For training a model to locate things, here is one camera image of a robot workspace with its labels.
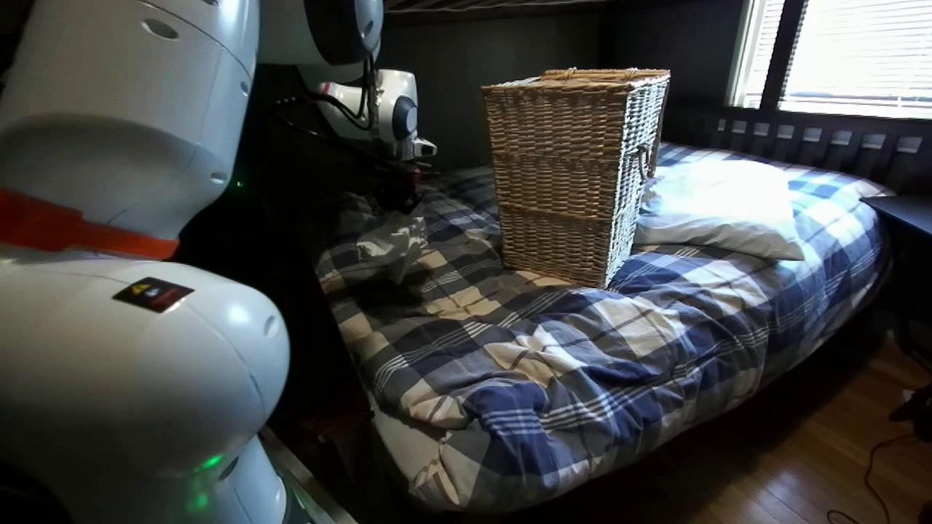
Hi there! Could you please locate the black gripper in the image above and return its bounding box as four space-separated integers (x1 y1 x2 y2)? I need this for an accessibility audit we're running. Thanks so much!
383 153 437 213

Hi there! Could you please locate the white cloth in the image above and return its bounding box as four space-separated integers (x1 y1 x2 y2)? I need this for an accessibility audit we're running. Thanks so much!
349 208 432 284

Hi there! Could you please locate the wicker laundry basket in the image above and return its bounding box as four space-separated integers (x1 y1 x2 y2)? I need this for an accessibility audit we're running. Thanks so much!
482 64 677 290

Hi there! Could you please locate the blue plaid comforter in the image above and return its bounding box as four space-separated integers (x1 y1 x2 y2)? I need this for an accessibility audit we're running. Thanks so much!
313 138 891 515

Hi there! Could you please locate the black square sticker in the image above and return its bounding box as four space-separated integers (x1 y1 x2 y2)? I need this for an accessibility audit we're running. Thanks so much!
110 274 196 316

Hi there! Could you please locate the white pillow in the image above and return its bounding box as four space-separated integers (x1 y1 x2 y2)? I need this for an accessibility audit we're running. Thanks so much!
633 156 811 264

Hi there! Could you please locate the white window blind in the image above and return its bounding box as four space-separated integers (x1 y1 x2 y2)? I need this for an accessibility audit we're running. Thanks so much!
777 0 932 124
726 0 786 112

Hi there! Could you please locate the black metal rack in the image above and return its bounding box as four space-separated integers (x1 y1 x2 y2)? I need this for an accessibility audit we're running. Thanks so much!
674 101 932 197

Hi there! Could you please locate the dark nightstand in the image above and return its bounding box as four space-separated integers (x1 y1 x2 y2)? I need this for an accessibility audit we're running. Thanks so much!
868 188 932 389

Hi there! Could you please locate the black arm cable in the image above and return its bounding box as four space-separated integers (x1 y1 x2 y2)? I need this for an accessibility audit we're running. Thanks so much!
314 53 389 137

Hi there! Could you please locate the orange velcro strap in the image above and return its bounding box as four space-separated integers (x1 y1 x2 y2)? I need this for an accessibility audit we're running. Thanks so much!
0 185 185 264

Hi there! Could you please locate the dark window frame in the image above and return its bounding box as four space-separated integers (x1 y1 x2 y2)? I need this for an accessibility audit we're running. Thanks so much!
761 0 811 117

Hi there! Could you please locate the thin black floor cable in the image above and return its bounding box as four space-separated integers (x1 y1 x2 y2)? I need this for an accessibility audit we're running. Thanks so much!
821 384 932 524

